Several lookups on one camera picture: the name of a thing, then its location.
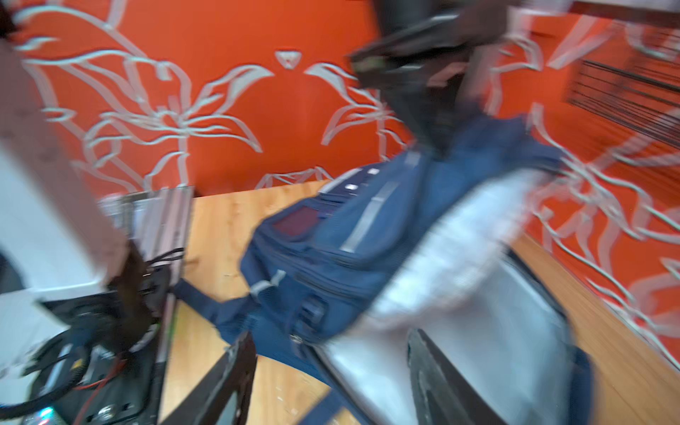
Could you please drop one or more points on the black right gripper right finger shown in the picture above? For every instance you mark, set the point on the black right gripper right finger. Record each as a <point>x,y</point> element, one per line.
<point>441,388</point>

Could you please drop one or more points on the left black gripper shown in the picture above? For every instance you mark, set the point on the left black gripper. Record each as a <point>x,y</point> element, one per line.
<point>419,61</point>

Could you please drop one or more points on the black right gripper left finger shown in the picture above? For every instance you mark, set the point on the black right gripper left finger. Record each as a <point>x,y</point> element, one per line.
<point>223,396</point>

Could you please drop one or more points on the navy blue backpack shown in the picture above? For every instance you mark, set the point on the navy blue backpack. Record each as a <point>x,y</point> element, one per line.
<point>422,241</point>

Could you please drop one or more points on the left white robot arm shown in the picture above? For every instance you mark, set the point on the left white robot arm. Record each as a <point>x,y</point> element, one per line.
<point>89,274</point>

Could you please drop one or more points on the black wire wall basket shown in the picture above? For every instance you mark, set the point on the black wire wall basket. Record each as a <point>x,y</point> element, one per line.
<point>644,96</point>

